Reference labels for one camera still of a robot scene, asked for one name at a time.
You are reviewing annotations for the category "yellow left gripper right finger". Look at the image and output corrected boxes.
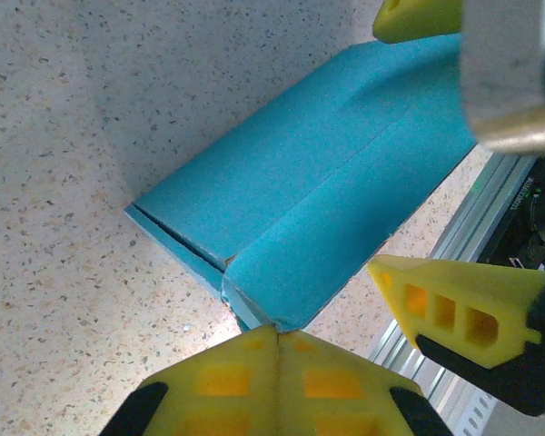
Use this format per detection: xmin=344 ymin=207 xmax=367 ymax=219
xmin=276 ymin=330 xmax=455 ymax=436

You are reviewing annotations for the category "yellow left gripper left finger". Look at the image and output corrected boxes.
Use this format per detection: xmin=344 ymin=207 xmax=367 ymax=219
xmin=102 ymin=324 xmax=279 ymax=436

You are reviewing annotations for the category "teal paper box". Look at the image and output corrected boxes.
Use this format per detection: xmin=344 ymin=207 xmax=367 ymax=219
xmin=124 ymin=32 xmax=478 ymax=335

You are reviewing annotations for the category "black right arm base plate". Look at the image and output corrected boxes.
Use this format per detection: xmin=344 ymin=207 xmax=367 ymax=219
xmin=479 ymin=156 xmax=545 ymax=273

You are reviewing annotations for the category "aluminium rail frame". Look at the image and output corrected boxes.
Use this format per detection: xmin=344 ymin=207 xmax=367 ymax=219
xmin=367 ymin=152 xmax=545 ymax=436

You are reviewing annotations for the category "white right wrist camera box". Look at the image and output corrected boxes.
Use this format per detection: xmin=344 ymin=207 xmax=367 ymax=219
xmin=458 ymin=0 xmax=545 ymax=155

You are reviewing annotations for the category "slotted grey cable duct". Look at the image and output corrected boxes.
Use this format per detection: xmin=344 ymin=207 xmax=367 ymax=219
xmin=453 ymin=393 xmax=499 ymax=436

